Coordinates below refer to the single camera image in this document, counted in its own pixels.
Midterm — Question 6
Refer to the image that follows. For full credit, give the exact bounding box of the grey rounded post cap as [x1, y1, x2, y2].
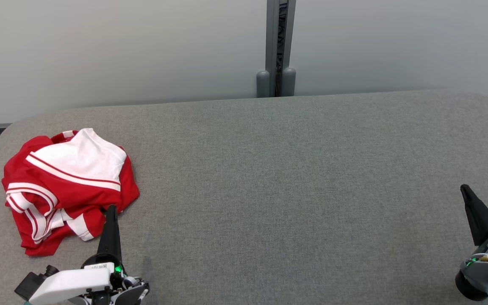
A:
[256, 70, 271, 98]
[281, 67, 296, 97]

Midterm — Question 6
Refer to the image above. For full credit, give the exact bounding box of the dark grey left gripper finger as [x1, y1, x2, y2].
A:
[97, 205, 122, 261]

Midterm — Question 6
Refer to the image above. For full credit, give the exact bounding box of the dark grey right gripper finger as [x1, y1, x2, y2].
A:
[460, 184, 488, 246]

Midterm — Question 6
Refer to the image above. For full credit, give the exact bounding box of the red basketball jersey number 22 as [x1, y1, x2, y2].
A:
[2, 128, 140, 214]

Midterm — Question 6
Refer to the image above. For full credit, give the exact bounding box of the grey metal partition post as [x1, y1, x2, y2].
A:
[265, 0, 297, 97]

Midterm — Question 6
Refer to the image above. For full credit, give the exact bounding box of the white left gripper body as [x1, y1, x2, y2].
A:
[28, 253, 123, 305]

